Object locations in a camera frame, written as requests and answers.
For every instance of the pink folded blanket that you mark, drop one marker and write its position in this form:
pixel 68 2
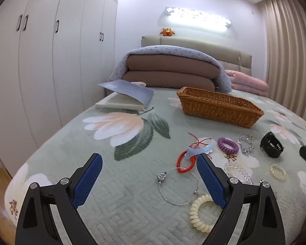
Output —
pixel 247 83

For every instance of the white book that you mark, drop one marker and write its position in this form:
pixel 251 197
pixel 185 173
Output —
pixel 119 103

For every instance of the beige padded headboard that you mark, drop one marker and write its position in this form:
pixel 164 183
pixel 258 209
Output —
pixel 193 44

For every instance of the orange plush toy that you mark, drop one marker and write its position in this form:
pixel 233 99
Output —
pixel 167 32

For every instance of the stacked brown pillows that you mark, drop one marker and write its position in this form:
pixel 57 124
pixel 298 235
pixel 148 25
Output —
pixel 168 65

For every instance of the silver bangle with charm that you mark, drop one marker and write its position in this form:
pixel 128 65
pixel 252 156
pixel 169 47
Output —
pixel 162 176

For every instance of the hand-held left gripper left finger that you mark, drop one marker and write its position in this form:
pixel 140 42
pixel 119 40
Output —
pixel 88 181

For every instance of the bright wall light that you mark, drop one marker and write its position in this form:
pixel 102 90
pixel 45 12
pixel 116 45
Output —
pixel 193 19

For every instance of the white fluffy cloth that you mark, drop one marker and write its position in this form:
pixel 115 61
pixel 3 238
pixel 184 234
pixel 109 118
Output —
pixel 139 83

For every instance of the blue booklet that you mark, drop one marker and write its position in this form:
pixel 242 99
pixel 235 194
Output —
pixel 127 90

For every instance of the white wardrobe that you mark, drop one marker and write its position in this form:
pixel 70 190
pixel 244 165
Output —
pixel 66 56

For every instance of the pale blue hair clip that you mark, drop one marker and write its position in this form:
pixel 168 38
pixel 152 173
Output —
pixel 197 151

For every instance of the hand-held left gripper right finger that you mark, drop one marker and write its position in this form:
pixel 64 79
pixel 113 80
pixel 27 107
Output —
pixel 211 181

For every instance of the brown wicker basket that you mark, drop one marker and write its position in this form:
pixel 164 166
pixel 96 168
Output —
pixel 219 109

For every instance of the beige pleated curtain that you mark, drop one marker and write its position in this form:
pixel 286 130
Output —
pixel 288 56

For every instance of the brown folded quilt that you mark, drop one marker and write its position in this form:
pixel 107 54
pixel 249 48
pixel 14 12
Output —
pixel 168 80

